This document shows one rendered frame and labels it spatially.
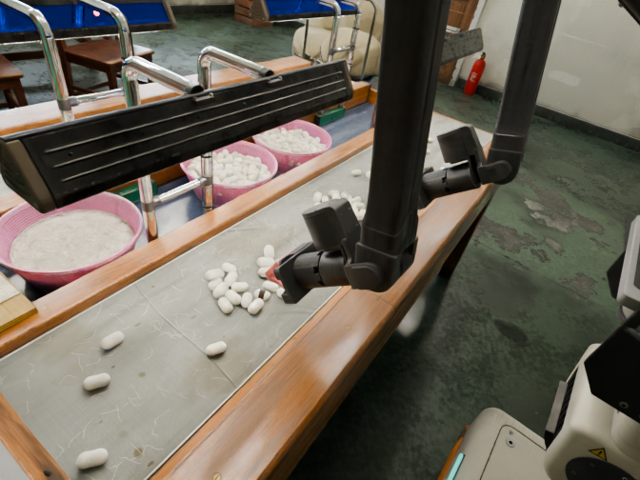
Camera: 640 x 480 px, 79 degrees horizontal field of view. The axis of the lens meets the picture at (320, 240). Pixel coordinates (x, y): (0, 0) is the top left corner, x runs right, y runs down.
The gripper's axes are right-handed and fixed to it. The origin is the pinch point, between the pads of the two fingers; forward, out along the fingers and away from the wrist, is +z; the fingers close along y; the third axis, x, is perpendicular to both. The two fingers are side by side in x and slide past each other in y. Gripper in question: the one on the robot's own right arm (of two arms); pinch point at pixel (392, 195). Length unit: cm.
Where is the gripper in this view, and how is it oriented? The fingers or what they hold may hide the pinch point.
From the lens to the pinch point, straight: 92.4
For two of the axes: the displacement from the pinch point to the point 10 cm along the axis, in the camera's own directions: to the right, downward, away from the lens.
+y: -5.8, 4.4, -6.9
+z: -7.2, 1.4, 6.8
